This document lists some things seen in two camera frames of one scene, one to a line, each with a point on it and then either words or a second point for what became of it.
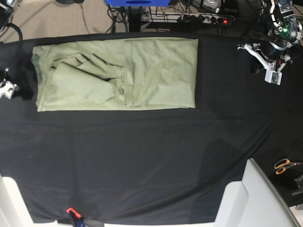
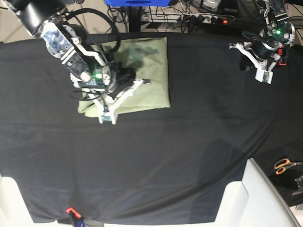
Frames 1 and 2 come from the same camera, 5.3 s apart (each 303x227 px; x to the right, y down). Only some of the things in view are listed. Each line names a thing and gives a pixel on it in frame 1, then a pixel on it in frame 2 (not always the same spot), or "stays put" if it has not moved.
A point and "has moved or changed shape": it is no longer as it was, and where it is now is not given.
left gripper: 25,90 -> 121,77
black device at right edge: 299,182 stays put
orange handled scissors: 281,165 stays put
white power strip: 188,18 stays put
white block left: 14,210 stays put
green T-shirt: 124,74 has moved or changed shape
